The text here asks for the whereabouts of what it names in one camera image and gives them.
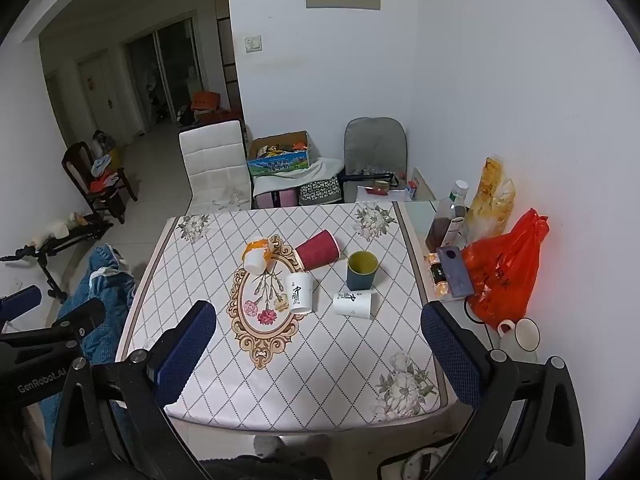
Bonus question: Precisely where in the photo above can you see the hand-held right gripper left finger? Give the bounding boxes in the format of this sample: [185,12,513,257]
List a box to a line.
[50,300,218,480]

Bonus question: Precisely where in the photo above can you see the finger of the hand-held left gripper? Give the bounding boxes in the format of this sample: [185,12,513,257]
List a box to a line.
[0,297,107,357]
[0,285,43,323]

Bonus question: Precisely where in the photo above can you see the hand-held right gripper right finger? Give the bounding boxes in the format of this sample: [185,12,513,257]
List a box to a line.
[420,302,587,480]

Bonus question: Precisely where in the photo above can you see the white printed paper cup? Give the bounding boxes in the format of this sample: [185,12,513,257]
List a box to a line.
[333,290,374,319]
[284,272,315,316]

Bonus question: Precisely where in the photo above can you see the orange and white paper cup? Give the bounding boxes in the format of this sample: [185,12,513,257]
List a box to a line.
[243,237,276,276]

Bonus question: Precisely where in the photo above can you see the green and blue cup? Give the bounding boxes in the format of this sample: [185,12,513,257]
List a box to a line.
[346,251,379,292]

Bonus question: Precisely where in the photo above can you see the red ribbed paper cup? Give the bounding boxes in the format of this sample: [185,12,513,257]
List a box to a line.
[294,229,342,270]

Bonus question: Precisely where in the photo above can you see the blue denim cloth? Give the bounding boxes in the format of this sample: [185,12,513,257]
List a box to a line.
[37,245,140,461]

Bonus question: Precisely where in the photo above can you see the black tripod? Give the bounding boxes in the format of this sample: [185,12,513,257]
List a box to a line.
[0,220,114,304]

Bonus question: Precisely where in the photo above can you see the white enamel mug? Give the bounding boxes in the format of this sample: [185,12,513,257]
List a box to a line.
[496,317,542,364]

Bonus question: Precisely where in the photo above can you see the clear packet with orange label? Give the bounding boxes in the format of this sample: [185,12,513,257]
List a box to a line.
[426,252,453,302]

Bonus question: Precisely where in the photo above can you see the dark phone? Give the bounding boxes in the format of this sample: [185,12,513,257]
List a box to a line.
[436,246,476,299]

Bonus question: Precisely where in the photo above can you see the orange plastic bag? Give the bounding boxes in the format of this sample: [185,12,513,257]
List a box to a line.
[460,208,550,330]

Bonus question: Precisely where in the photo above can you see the floral diamond pattern tablecloth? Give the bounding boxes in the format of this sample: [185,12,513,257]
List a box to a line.
[116,201,457,433]

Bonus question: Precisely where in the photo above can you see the dark bottle with white cap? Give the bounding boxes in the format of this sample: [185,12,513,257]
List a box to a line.
[425,180,470,253]

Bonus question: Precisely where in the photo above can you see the dark wooden chair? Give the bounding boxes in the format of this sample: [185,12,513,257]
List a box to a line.
[61,141,139,225]

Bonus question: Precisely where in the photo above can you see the clothes pile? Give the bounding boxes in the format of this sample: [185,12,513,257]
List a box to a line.
[89,154,124,194]

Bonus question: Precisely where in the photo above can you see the yellow snack bag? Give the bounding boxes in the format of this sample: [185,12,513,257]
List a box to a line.
[467,156,516,247]

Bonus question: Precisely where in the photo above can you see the pink storage box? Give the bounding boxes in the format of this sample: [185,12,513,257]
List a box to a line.
[255,187,299,210]

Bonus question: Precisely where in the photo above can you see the white padded chair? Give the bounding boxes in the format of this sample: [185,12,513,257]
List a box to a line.
[178,120,253,211]

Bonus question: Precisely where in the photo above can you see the black and white patterned bag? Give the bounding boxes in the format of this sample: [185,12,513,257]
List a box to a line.
[298,177,344,206]

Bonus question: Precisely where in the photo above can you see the printed cardboard box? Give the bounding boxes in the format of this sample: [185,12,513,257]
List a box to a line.
[246,131,314,177]

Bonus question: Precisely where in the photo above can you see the grey cushioned chair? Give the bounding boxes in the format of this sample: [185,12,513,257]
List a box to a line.
[342,117,408,188]

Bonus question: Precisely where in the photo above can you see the glass sliding door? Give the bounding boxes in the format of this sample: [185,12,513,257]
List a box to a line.
[124,16,204,134]

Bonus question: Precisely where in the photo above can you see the black cable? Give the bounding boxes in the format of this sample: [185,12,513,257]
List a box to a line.
[464,296,497,347]

